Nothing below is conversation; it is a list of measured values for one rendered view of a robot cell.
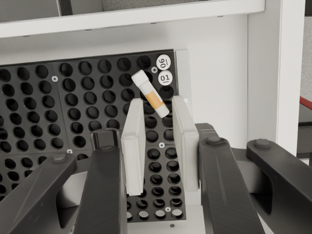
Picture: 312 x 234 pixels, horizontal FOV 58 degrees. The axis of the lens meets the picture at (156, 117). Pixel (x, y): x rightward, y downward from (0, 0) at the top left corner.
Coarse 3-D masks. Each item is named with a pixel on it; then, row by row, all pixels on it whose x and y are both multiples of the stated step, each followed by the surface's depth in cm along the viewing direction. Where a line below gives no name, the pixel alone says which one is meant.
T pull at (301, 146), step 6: (300, 126) 25; (306, 126) 25; (300, 132) 25; (306, 132) 25; (300, 138) 25; (306, 138) 25; (300, 144) 26; (306, 144) 26; (300, 150) 26; (306, 150) 26
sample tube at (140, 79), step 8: (136, 72) 25; (136, 80) 24; (144, 80) 25; (144, 88) 25; (152, 88) 25; (152, 96) 25; (152, 104) 25; (160, 104) 25; (160, 112) 25; (168, 112) 26
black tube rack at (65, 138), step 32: (32, 64) 29; (64, 64) 28; (96, 64) 25; (128, 64) 29; (0, 96) 27; (32, 96) 27; (64, 96) 26; (96, 96) 26; (128, 96) 29; (0, 128) 31; (32, 128) 28; (64, 128) 27; (96, 128) 30; (0, 160) 29; (32, 160) 29; (160, 160) 28; (0, 192) 30; (160, 192) 33
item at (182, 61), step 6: (180, 54) 30; (186, 54) 30; (180, 60) 30; (186, 60) 30; (180, 66) 30; (186, 66) 30; (180, 72) 30; (186, 72) 30; (180, 78) 31; (186, 78) 31; (180, 84) 31; (186, 84) 31; (180, 90) 31; (186, 90) 31; (186, 96) 31; (186, 102) 31
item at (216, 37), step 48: (240, 0) 24; (0, 48) 32; (48, 48) 32; (96, 48) 31; (144, 48) 31; (192, 48) 31; (240, 48) 31; (192, 96) 32; (240, 96) 32; (240, 144) 34; (192, 192) 36
